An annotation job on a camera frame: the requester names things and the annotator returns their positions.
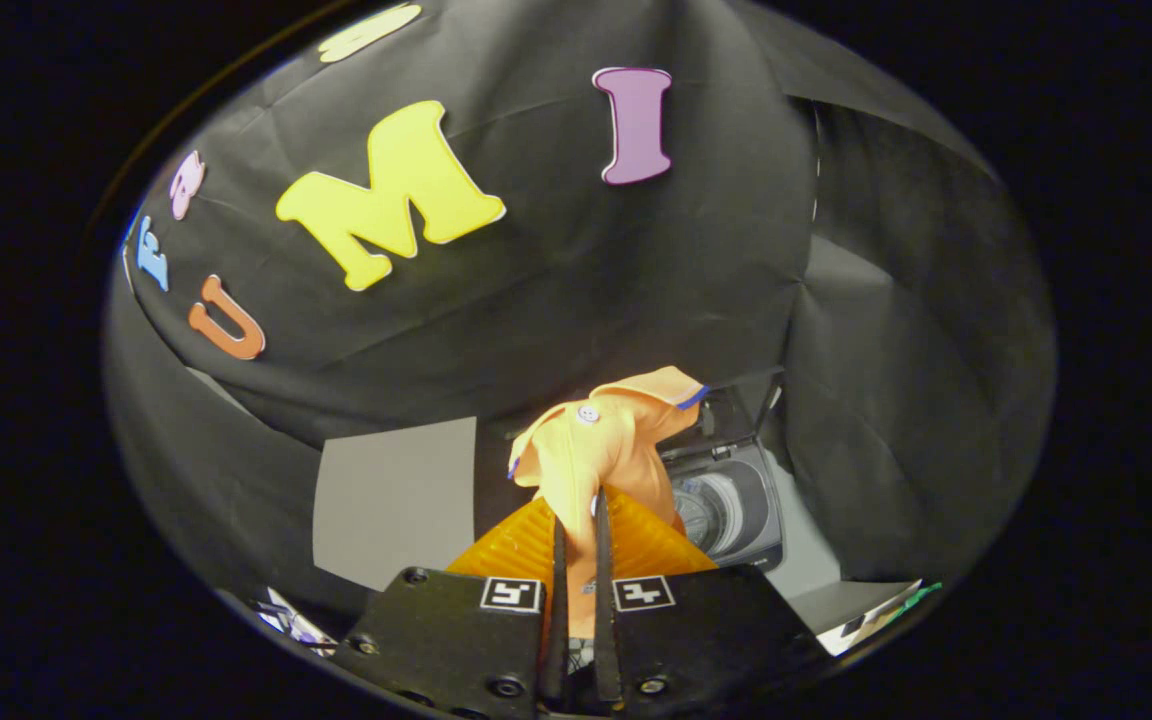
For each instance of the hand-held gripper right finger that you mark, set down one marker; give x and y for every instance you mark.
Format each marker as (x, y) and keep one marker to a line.
(604, 600)

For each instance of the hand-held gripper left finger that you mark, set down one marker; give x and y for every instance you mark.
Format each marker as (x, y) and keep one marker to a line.
(558, 600)

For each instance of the orange polo shirt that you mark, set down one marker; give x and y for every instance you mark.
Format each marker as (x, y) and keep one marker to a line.
(596, 450)

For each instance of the grey washing machine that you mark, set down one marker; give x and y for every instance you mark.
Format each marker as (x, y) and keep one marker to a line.
(756, 500)

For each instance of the dark washing machine lid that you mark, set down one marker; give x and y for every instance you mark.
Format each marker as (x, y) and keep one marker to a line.
(736, 420)

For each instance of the grey cabinet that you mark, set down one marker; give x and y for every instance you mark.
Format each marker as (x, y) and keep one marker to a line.
(396, 500)

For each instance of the white and green papers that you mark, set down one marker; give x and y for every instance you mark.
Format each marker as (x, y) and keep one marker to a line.
(866, 620)

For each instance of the white and blue clutter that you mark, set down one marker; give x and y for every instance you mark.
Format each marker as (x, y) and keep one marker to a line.
(291, 622)

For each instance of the black backdrop cloth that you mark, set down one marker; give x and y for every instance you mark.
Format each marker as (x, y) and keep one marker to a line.
(636, 280)

